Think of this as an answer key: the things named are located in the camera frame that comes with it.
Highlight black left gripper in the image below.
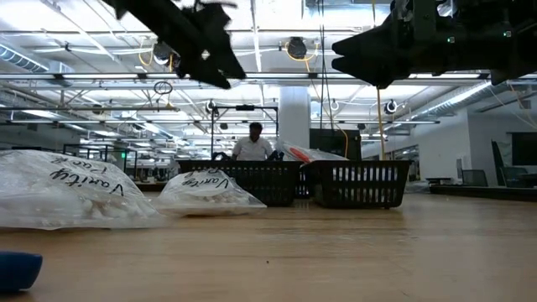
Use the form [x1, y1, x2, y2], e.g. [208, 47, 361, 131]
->
[166, 1, 248, 91]

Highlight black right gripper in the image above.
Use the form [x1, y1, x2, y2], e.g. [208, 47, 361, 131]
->
[331, 0, 463, 90]

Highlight clear vanity pack bag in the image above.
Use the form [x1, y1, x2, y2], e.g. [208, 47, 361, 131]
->
[0, 149, 169, 231]
[151, 168, 269, 218]

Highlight blue disposable razor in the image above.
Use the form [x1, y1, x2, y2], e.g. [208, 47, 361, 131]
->
[0, 250, 44, 294]

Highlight black gantry stand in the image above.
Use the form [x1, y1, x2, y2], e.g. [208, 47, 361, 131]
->
[211, 105, 280, 160]

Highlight long ceiling light bar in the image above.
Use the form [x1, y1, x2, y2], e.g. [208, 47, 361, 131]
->
[0, 72, 537, 81]

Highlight white building column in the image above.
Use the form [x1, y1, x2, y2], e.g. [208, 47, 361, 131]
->
[279, 86, 312, 148]

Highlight person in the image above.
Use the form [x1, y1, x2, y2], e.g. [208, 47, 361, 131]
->
[230, 121, 277, 163]

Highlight black slotted plastic basket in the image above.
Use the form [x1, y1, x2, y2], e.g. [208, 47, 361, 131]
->
[178, 160, 304, 207]
[302, 159, 414, 210]

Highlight grey mesh chair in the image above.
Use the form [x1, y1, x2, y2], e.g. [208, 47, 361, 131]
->
[461, 169, 490, 188]

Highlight black leaning panel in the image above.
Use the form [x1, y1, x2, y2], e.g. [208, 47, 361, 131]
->
[490, 139, 511, 189]

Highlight black screen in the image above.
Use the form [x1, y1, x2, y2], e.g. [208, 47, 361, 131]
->
[506, 132, 537, 168]

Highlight black hanging cables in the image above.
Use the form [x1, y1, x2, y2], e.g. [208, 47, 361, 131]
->
[317, 0, 336, 132]

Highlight yellow hanging cable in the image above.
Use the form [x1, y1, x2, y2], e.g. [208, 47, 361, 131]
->
[371, 0, 387, 162]

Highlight silver ventilation duct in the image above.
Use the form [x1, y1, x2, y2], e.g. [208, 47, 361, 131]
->
[0, 41, 75, 76]
[413, 79, 504, 122]

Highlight black wall monitor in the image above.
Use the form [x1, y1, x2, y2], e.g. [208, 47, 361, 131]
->
[309, 128, 362, 162]

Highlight black aluminium table frame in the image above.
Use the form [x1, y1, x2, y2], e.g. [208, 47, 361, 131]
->
[133, 180, 537, 203]

